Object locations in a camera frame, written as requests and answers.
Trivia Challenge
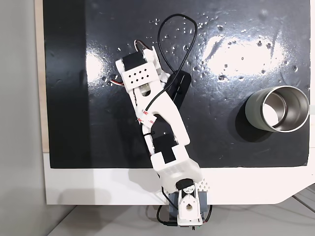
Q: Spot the red white servo wire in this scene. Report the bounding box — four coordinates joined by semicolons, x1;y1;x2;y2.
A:
108;75;126;87

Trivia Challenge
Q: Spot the white tape red print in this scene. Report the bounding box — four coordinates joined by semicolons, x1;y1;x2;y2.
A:
136;108;158;125

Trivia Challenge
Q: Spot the beige wooden board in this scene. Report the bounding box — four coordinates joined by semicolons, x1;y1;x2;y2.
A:
34;0;51;153

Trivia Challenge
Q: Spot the black glossy mat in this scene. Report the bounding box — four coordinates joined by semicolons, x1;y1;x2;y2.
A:
43;0;310;169

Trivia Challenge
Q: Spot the black oval camera box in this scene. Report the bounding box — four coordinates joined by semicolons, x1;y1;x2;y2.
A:
165;70;192;109

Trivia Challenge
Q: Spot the grey table clamp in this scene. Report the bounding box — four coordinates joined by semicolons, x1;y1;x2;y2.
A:
168;191;210;221

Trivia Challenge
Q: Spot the green steel cup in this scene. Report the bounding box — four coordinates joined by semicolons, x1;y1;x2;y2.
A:
244;85;310;133

